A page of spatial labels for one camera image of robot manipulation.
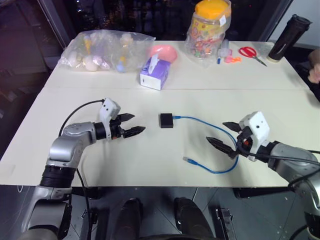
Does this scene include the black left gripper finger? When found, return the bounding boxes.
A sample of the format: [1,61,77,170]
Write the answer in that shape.
[123,125,147,139]
[117,112,136,124]

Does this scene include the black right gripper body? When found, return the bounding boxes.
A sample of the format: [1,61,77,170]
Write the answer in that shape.
[235,125,255,159]

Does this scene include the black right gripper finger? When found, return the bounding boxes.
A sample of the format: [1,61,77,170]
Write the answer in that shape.
[205,136,237,159]
[222,121,241,133]

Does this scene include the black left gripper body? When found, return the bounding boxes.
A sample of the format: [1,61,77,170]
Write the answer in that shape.
[110,115,126,140]

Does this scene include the small black adapter box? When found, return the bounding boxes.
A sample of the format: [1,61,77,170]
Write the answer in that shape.
[158,112,175,130]

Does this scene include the person's bare hand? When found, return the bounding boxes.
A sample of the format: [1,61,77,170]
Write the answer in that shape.
[307,48,320,84]

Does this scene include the purple tissue box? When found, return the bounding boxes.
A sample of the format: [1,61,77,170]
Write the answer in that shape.
[139,53,172,92]

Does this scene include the white toy egg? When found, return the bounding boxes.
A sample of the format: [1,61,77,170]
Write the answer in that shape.
[81,55,98,73]

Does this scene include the clear plastic bag of toys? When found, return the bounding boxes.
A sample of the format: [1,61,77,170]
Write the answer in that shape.
[57,30,157,74]

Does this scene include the pink plastic bowl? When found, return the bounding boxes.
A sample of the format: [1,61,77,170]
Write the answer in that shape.
[145,44,179,64]

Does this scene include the dark rounded robot leg shape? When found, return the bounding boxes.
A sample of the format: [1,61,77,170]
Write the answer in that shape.
[173,196,214,240]

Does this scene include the person's dark sleeve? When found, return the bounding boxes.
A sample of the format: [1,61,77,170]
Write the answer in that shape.
[295,61,320,103]

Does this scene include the candy jar with yellow lid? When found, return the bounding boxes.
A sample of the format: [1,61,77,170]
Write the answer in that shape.
[186,0,232,60]

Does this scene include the black thermos bottle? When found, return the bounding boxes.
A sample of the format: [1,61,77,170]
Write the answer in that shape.
[267,13,313,64]

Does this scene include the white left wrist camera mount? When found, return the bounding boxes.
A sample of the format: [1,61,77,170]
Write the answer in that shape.
[98,97,122,141]

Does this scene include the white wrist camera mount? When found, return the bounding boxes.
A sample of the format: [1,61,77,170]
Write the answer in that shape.
[98,97,122,141]
[238,111,272,162]

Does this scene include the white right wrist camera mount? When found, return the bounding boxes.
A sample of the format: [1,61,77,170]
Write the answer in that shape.
[238,111,272,162]

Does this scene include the blue Ethernet cable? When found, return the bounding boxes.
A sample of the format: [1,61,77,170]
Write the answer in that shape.
[172,114,240,175]

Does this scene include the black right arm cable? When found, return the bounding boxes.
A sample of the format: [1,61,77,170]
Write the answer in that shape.
[238,139,320,189]

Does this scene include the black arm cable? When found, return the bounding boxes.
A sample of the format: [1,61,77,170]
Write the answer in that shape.
[58,99,106,226]
[238,139,320,189]

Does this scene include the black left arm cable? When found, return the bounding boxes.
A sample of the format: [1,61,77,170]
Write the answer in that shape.
[58,99,106,226]

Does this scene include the pink and orange ring toy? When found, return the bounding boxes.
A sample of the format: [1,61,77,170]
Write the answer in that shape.
[224,55,243,64]

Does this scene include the red handled scissors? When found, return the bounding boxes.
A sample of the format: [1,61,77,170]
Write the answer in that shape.
[238,45,269,68]

